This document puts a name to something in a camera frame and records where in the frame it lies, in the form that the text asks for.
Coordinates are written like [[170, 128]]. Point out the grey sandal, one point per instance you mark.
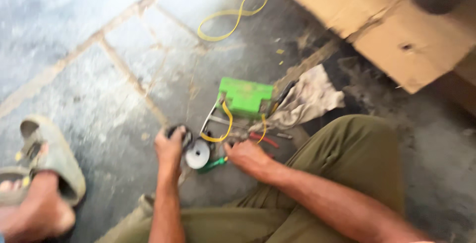
[[52, 157]]

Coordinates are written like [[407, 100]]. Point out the person's right fingers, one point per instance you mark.
[[231, 149]]

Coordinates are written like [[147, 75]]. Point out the white round disc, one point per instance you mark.
[[198, 154]]

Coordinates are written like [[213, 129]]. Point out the green plastic box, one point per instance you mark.
[[245, 96]]

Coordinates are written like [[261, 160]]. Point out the person's left hand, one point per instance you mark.
[[168, 153]]

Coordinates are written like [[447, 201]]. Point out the black round part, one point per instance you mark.
[[186, 136]]

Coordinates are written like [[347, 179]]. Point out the cardboard box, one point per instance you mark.
[[379, 20]]

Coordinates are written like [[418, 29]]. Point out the metal frame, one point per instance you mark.
[[211, 121]]

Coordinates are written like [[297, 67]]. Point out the small metal rod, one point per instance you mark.
[[284, 136]]

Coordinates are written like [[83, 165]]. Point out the person's right hand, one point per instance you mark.
[[250, 158]]

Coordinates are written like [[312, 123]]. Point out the dirty beige cloth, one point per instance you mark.
[[306, 100]]

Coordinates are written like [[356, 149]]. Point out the person's olive trousers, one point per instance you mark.
[[334, 150]]

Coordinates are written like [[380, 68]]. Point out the person's left fingers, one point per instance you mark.
[[176, 133]]

